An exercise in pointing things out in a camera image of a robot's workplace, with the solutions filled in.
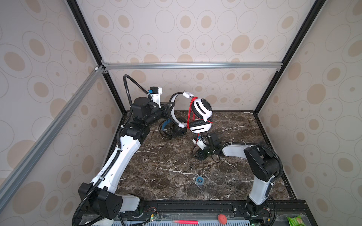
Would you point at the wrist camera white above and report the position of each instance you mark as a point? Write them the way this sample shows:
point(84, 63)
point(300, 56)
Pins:
point(201, 143)
point(155, 95)

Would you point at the red ball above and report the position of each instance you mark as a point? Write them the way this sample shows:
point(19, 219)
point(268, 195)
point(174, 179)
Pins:
point(222, 219)

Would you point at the green snack packet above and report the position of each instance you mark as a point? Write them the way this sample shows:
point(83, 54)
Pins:
point(296, 221)

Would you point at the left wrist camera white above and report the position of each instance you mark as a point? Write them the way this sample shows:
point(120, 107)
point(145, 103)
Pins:
point(155, 95)

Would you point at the pink red pen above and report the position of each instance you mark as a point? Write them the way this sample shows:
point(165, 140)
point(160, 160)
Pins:
point(186, 222)

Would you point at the white headphones black pads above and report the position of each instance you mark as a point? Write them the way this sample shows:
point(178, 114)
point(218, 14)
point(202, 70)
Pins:
point(199, 115)

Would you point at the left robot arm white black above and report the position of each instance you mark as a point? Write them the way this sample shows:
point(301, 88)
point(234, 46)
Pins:
point(99, 196)

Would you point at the black headphones blue headband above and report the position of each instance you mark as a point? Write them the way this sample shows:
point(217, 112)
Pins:
point(169, 130)

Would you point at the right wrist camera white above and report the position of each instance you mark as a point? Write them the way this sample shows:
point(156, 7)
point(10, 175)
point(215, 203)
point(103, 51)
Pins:
point(201, 143)

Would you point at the horizontal aluminium rail back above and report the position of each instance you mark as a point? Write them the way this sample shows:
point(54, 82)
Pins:
point(192, 65)

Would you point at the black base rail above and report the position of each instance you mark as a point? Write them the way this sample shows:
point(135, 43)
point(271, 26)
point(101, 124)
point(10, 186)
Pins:
point(269, 213)

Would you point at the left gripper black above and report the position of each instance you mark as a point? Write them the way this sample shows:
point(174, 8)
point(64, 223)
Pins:
point(165, 111)

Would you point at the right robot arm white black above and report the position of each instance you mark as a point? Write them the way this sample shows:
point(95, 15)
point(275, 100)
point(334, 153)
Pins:
point(265, 165)

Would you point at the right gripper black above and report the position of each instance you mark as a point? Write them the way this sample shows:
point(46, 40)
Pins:
point(199, 153)

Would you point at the blue tape roll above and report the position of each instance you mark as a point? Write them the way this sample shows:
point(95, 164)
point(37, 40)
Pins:
point(199, 180)

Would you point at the diagonal aluminium rail left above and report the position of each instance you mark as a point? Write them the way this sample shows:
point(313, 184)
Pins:
point(21, 172)

